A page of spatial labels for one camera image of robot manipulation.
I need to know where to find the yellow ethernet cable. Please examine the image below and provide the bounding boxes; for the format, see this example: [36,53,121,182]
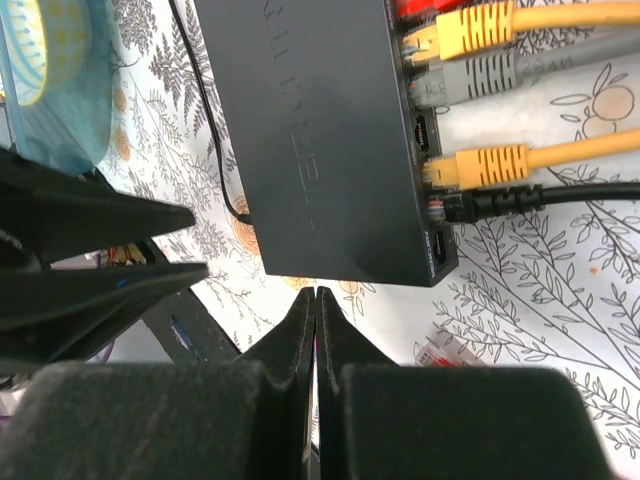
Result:
[402,0,640,65]
[424,128,640,190]

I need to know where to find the black ethernet cable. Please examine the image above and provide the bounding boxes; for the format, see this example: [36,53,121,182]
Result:
[429,180,640,225]

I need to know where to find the dark grey network switch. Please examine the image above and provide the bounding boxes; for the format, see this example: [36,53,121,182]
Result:
[196,0,458,287]

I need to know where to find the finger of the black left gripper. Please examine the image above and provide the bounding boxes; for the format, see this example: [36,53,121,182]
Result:
[1,263,208,373]
[1,148,195,262]

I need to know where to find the black switch power cord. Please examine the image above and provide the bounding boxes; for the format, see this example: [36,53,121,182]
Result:
[167,0,254,226]

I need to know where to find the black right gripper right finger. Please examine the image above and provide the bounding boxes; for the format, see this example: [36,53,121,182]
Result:
[316,287,613,479]

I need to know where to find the floral patterned tablecloth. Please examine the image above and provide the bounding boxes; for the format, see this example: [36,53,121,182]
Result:
[100,1,639,479]

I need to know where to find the red ethernet cable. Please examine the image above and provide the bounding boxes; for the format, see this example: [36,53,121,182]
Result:
[392,0,481,20]

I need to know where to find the daisy patterned glass bowl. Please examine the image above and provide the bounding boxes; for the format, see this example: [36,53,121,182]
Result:
[1,0,92,107]

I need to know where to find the teal transparent plastic tray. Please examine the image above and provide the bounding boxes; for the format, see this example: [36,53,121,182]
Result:
[1,1,112,175]

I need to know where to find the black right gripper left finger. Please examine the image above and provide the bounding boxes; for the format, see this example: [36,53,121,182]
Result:
[1,288,315,479]

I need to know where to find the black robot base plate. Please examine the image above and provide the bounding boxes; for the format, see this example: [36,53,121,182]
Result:
[141,289,241,363]

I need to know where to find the grey ethernet cable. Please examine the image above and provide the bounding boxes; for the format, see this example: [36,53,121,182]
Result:
[407,33,640,110]

